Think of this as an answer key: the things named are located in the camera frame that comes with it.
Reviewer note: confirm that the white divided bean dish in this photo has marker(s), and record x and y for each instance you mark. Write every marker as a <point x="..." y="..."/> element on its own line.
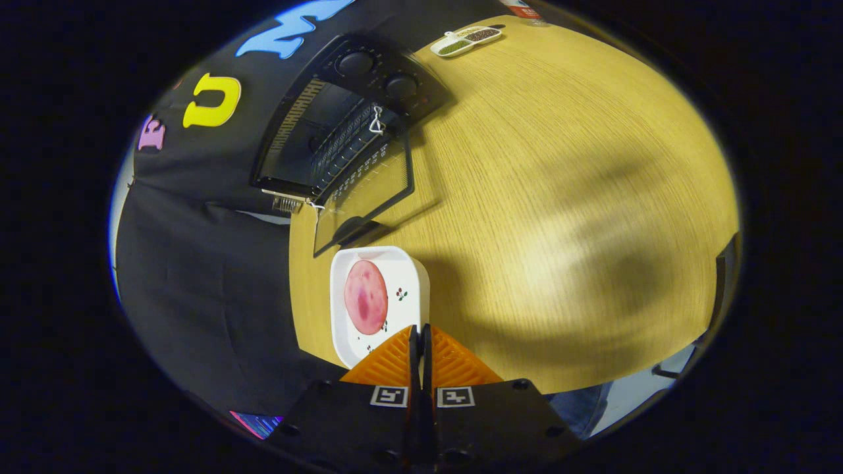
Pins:
<point x="464" y="41"/>

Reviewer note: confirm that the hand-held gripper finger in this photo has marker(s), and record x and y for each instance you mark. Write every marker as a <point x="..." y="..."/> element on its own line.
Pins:
<point x="428" y="362"/>
<point x="415" y="362"/>

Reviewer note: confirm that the pink ham slice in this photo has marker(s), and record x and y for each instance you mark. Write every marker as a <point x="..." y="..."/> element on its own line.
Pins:
<point x="365" y="296"/>

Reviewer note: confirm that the white square plate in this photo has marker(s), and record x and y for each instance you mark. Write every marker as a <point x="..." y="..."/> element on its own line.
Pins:
<point x="405" y="270"/>

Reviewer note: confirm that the black toaster oven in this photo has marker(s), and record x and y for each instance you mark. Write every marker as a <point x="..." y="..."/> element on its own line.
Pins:
<point x="395" y="85"/>

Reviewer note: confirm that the pink and blue object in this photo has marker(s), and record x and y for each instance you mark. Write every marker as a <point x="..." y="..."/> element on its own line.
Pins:
<point x="258" y="423"/>

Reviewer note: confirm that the person's leg in jeans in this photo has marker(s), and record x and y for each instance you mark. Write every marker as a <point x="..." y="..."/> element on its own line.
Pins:
<point x="579" y="408"/>

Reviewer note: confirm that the clear plastic water bottle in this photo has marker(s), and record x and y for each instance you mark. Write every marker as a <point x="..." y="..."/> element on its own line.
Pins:
<point x="523" y="10"/>

